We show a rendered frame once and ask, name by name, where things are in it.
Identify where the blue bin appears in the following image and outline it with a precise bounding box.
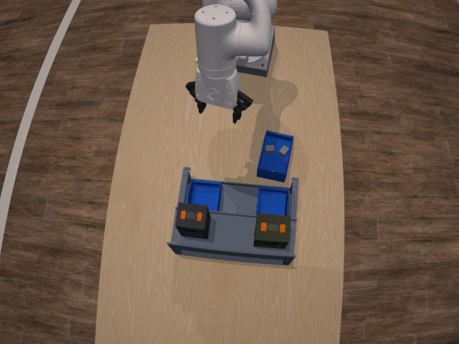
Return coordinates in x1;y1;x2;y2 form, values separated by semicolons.
257;130;294;183
186;180;222;211
256;186;289;215

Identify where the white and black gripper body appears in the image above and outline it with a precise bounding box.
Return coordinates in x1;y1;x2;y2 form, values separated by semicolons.
195;68;240;109

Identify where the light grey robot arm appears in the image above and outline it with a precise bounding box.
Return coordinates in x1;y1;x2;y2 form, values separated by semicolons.
194;0;277;78

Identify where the grey shelf rack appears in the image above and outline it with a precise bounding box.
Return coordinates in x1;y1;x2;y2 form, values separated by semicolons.
167;166;299;265

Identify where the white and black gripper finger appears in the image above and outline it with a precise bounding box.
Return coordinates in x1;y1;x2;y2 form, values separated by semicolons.
233;90;253;124
185;81;207;113

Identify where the dark green tool case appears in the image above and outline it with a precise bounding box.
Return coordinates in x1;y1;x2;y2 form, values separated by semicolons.
254;214;291;249

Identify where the black tool case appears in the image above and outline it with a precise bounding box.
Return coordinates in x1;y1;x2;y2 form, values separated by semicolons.
175;202;211;239

